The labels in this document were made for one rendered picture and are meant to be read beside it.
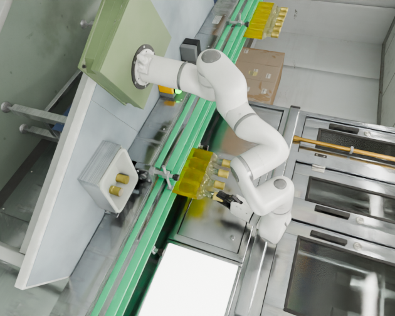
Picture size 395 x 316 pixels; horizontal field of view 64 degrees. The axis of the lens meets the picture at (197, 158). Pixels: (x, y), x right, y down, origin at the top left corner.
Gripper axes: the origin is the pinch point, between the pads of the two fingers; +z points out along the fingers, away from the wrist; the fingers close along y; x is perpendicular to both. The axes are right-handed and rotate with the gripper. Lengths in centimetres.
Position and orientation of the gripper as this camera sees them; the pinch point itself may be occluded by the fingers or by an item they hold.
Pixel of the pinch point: (221, 197)
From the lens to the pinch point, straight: 134.4
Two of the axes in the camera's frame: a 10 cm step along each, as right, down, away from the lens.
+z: -8.1, -4.3, 3.9
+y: -0.8, -5.9, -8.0
